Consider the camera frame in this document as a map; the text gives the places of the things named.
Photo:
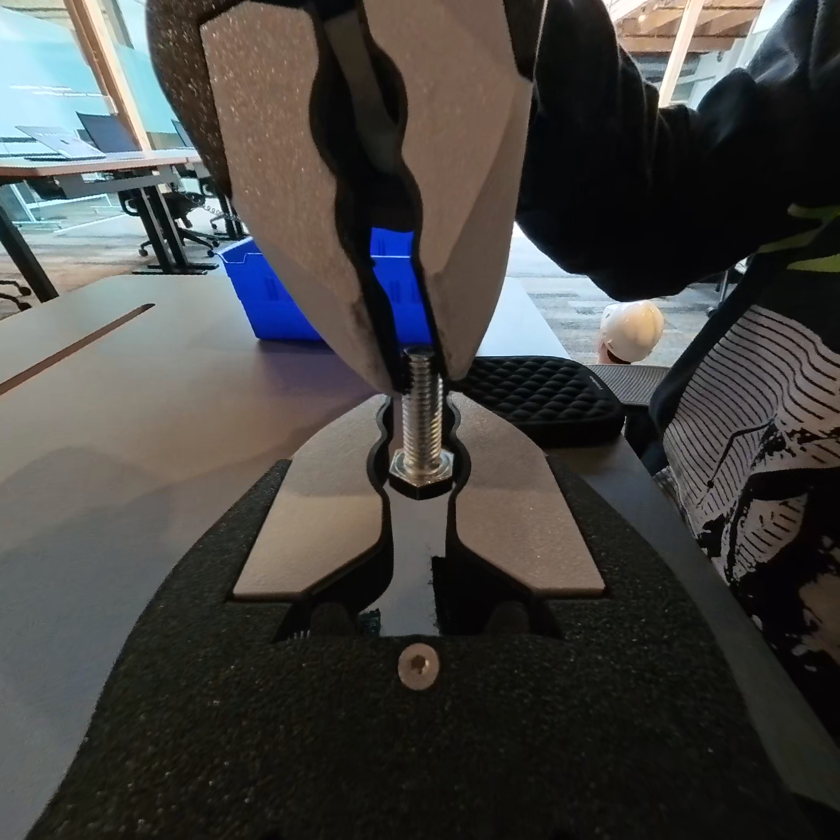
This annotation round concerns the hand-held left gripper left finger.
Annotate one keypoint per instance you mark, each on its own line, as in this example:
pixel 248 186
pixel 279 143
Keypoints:
pixel 315 518

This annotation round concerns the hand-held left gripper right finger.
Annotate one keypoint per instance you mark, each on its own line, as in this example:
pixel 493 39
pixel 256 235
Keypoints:
pixel 525 518

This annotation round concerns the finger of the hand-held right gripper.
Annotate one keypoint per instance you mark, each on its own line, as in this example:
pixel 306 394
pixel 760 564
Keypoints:
pixel 269 164
pixel 459 164

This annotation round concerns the blue plastic bin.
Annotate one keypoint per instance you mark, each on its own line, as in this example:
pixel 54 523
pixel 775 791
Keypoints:
pixel 262 302

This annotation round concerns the silver hex bolt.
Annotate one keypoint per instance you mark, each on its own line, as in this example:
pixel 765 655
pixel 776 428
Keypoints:
pixel 422 420

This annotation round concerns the person's right forearm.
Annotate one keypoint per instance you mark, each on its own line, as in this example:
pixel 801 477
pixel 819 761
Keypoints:
pixel 577 164

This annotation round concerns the dark blue open laptop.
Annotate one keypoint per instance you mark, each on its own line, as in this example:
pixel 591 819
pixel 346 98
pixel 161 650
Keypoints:
pixel 108 131

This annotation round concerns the wooden top office desk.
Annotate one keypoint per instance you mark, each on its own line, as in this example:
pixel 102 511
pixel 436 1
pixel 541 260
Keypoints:
pixel 98 164

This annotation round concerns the black swivel office chair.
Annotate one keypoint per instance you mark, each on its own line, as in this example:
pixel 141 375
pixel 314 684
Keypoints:
pixel 174 210

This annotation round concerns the grey open laptop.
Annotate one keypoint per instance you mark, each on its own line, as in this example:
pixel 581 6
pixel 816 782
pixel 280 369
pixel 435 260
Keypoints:
pixel 59 141

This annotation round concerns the black textured armrest pad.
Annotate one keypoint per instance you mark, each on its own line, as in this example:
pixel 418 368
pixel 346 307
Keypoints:
pixel 544 394

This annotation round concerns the white hard hat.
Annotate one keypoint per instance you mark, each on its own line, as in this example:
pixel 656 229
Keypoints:
pixel 633 328

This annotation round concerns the black white printed shirt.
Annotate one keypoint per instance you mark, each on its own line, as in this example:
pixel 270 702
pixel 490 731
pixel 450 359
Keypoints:
pixel 774 407

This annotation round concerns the dark jacket with yellow stripe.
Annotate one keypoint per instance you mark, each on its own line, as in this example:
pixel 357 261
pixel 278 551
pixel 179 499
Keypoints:
pixel 787 131

